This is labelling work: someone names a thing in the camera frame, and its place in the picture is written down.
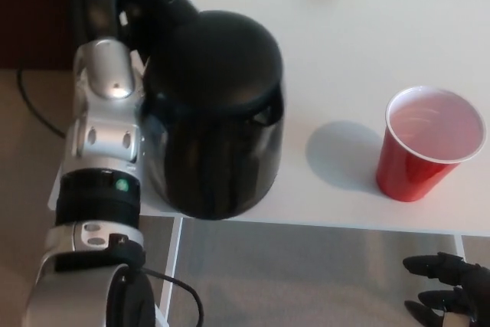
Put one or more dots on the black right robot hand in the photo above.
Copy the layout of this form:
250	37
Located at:
474	292

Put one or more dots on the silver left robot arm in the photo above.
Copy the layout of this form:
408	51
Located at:
107	74

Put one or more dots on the red plastic cup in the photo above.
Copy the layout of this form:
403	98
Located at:
406	174

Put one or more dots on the white metal-frame table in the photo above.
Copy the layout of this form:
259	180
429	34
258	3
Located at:
337	55

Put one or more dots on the dark brown wooden panel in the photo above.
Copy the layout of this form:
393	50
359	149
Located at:
38	13

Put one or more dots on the black electric kettle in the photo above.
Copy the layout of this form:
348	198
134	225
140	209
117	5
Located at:
214	93

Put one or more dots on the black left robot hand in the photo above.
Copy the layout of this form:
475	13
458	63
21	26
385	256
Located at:
99	1

